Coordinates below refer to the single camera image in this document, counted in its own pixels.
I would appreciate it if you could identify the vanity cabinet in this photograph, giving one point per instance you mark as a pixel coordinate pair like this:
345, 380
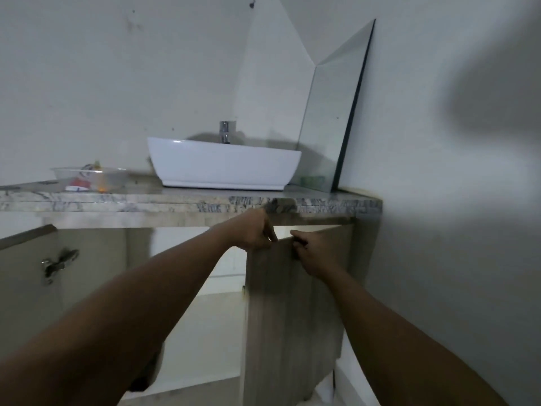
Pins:
198, 300

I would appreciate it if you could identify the person's right fingers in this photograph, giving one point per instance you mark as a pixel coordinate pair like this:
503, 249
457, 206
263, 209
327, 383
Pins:
301, 245

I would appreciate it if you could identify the person's left hand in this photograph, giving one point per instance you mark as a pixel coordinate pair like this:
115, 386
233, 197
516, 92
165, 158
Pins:
251, 230

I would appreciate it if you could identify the person's right forearm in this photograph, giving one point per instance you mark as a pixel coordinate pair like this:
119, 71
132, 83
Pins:
397, 342

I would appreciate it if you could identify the grey wood-grain cabinet door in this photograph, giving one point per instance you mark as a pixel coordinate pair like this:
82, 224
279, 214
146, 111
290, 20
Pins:
291, 325

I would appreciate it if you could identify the frameless bevelled mirror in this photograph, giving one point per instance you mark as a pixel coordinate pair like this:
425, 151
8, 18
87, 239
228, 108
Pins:
334, 118

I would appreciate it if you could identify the red and white packet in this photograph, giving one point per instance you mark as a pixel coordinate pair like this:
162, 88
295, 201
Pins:
78, 184

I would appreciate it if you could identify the white ceramic basin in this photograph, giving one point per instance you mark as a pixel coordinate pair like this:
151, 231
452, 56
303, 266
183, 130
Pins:
219, 164

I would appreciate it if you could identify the person's left fingers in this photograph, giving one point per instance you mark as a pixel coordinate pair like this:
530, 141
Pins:
270, 237

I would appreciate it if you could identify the person's left forearm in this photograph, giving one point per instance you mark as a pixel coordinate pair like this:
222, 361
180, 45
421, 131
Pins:
126, 308

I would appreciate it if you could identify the open cabinet door with hinge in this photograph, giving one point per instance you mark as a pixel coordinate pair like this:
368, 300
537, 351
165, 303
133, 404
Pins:
25, 287

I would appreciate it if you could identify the person's right hand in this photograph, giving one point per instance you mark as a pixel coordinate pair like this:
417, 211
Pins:
315, 255

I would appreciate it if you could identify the metal cabinet hinge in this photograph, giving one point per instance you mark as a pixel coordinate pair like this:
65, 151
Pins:
58, 262

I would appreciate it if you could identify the clear plastic container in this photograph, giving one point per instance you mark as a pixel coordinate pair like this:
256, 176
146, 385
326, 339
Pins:
91, 177

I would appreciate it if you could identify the small orange item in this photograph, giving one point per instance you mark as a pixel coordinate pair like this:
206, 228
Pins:
102, 188

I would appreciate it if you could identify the chrome faucet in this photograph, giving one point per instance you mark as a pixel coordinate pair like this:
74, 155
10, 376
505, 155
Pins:
225, 131

